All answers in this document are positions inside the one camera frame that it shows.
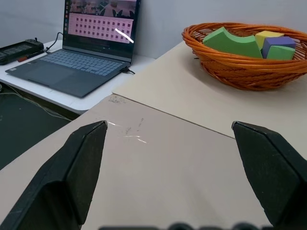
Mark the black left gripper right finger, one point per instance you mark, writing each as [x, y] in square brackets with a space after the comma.
[271, 172]

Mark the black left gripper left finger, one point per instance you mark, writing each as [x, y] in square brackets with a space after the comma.
[60, 177]

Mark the white side table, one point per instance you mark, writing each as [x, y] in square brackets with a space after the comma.
[72, 95]

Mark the orange wicker basket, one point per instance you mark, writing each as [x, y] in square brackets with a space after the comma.
[249, 69]

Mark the small green foam block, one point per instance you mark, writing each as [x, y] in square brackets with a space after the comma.
[279, 53]

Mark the red and black pen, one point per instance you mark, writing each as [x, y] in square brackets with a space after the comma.
[30, 55]

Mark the grey open laptop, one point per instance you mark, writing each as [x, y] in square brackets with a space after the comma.
[79, 52]

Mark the black plug in laptop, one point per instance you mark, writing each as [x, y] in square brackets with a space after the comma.
[127, 70]

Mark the purple foam block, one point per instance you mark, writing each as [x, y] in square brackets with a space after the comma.
[278, 43]

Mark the green curved foam block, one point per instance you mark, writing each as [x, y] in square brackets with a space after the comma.
[232, 43]

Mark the black handheld controller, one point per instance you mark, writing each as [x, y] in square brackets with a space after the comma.
[16, 49]

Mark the yellow foam block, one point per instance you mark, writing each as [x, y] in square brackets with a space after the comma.
[265, 37]

